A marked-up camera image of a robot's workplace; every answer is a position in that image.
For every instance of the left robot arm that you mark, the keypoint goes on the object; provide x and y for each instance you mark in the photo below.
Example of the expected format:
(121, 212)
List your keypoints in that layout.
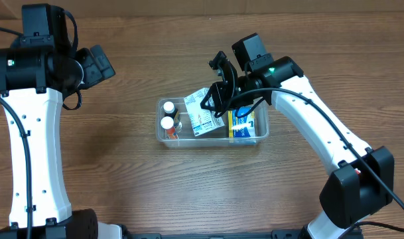
(41, 68)

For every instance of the blue yellow lozenge box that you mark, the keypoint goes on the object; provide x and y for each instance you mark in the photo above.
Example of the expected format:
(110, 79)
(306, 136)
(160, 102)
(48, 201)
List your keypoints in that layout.
(241, 124)

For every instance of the black bottle white cap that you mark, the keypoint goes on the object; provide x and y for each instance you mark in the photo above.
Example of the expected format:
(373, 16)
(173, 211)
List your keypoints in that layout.
(171, 111)

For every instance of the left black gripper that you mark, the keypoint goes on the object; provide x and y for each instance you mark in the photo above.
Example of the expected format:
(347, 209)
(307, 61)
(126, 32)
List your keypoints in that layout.
(97, 63)

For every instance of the clear plastic container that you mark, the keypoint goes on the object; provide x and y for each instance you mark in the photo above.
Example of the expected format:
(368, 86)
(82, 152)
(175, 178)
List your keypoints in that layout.
(216, 138)

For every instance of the orange bottle white cap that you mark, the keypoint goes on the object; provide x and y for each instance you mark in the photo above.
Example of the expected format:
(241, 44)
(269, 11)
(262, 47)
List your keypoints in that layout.
(167, 123)

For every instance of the white blue bandage box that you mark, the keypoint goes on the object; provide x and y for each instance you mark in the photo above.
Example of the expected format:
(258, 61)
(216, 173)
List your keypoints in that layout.
(202, 121)

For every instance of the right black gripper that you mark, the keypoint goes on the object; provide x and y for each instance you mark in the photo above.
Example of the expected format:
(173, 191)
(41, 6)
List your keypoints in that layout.
(226, 87)

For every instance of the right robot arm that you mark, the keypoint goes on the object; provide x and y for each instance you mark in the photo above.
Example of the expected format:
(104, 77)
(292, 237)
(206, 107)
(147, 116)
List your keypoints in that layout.
(360, 178)

